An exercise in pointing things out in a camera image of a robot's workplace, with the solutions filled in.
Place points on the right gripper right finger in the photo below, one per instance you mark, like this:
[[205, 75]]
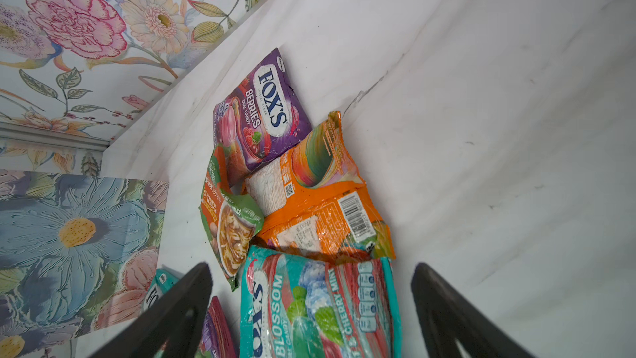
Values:
[[451, 325]]

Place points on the purple Fox's berries candy pack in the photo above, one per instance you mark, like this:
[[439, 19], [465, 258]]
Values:
[[216, 340]]

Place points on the teal Fox's blossom candy pack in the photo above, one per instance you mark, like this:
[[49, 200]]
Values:
[[292, 306]]

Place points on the teal Fox's candy pack left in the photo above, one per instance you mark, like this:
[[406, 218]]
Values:
[[162, 282]]

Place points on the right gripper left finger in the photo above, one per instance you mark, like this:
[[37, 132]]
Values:
[[175, 321]]

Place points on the green orange noodle snack pack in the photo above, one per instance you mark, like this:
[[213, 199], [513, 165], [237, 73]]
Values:
[[230, 221]]

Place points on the small purple Fox's candy pack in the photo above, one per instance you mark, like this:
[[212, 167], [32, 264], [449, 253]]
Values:
[[260, 119]]

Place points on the floral paper gift bag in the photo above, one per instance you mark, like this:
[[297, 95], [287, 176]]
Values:
[[78, 254]]

